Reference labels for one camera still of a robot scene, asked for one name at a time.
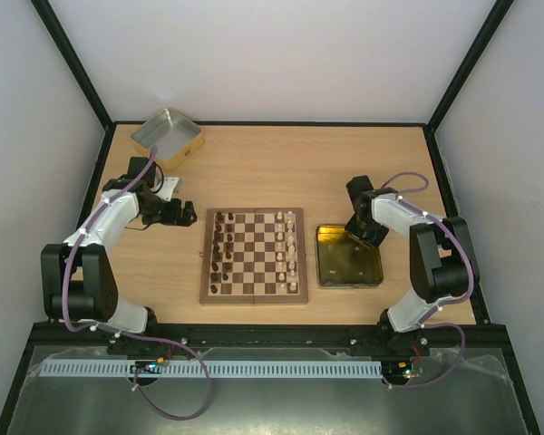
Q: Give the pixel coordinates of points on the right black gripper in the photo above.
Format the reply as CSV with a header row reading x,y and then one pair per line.
x,y
367,232

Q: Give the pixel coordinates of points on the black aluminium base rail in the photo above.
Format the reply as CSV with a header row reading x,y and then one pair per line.
x,y
356,340

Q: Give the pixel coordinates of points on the grey slotted cable duct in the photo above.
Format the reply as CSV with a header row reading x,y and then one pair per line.
x,y
74,368

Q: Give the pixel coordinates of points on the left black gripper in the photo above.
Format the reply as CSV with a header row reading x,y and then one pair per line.
x,y
173,217

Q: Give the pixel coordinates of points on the gold tin tray with pieces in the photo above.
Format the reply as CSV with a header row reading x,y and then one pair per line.
x,y
344,262

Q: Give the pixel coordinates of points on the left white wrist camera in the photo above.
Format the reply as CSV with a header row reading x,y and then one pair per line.
x,y
168,187

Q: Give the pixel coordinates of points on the wooden chess board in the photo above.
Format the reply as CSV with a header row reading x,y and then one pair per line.
x,y
267,241

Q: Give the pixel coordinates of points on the empty silver gold tin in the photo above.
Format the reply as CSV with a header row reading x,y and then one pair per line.
x,y
175,137

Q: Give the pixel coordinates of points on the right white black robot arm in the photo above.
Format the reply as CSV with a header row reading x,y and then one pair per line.
x,y
442,263

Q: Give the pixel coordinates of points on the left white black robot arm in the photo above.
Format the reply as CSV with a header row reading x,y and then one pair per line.
x,y
79,287

